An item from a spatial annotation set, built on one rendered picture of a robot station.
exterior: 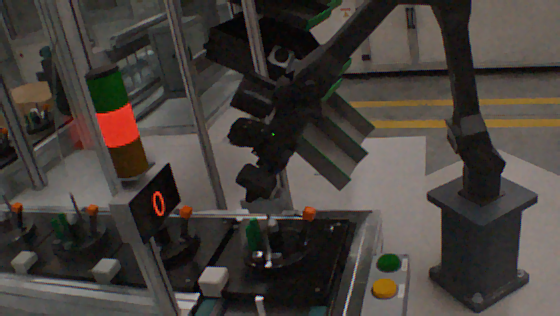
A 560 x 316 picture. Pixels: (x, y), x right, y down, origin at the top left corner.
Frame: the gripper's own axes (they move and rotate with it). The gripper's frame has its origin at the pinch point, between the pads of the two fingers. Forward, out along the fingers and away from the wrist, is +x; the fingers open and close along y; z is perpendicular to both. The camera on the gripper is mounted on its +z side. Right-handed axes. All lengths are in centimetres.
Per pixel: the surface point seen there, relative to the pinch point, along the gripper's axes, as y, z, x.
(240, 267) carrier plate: 5.0, -4.7, 16.4
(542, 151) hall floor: -231, -144, 38
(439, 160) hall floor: -222, -88, 77
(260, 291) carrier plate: 11.3, -9.8, 12.9
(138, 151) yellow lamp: 19.4, 16.2, -8.3
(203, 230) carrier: -6.7, 6.2, 23.9
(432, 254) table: -14.5, -39.9, 5.5
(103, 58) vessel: -59, 67, 30
